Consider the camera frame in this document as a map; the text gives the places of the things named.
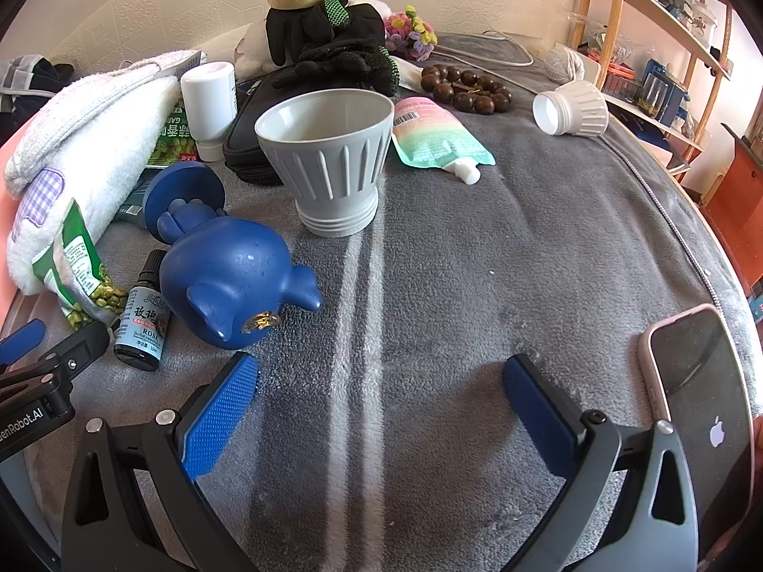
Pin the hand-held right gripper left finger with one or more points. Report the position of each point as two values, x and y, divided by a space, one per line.
220 417

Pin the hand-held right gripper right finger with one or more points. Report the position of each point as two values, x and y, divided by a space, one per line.
536 423

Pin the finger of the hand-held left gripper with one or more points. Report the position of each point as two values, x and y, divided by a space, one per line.
18 338
77 351

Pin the pink box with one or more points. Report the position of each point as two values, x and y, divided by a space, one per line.
3 190

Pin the small dark essential oil bottle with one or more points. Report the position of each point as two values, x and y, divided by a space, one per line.
140 327

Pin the green pea snack packet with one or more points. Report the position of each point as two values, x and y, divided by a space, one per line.
173 143
77 262

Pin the blue pig figurine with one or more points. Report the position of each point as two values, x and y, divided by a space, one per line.
232 274

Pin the dark teal packet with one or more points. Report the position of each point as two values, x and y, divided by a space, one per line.
132 210

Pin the grey fleece blanket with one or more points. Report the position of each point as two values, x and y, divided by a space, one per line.
447 286

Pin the phone in pink case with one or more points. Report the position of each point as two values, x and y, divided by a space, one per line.
697 381

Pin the grey ribbed cup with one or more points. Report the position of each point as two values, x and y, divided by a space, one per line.
334 179

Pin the black zip pouch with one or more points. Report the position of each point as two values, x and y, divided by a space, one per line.
250 137

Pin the white plastic bottle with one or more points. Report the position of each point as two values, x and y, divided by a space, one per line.
208 107

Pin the orange cabinet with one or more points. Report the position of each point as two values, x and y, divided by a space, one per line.
739 202

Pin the pastel spout pouch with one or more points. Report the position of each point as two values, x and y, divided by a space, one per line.
429 137

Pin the white ribbed cap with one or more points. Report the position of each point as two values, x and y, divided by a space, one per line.
581 108

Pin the white plush toy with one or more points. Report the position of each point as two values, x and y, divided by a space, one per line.
250 53

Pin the white yarn ball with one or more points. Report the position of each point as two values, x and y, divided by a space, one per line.
563 64

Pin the black glove green grip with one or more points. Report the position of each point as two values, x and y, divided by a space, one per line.
357 68
322 27

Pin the pipe cleaner flower bouquet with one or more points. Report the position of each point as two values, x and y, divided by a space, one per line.
411 33

